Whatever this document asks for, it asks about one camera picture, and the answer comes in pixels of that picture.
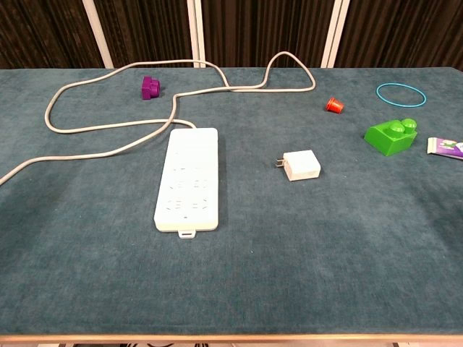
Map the white plug adapter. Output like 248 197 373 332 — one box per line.
275 150 322 182

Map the white power strip cable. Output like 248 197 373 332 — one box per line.
0 51 317 186

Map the white power strip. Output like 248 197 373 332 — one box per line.
153 127 220 240

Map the teal table cloth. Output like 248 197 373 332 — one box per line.
0 67 463 337

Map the purple toy block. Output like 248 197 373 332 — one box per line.
140 75 161 101

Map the small red cap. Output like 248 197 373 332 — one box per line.
325 96 344 113

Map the green toy block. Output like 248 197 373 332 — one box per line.
363 118 419 157

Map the cyan rubber band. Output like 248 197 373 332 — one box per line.
375 82 428 108

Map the purple white toothpaste tube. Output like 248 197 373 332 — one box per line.
426 137 463 160

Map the white partition post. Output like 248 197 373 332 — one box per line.
81 0 115 69
186 0 207 69
320 0 351 69

